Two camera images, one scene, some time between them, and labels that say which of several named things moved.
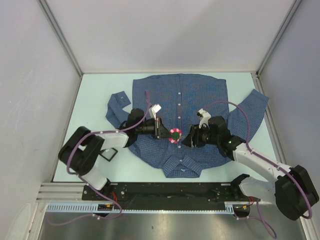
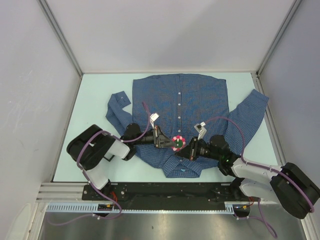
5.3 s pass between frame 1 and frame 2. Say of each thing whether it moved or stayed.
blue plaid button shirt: stayed
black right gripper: moved
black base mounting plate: stayed
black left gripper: moved
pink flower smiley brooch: moved
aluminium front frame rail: stayed
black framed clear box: stayed
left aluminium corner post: stayed
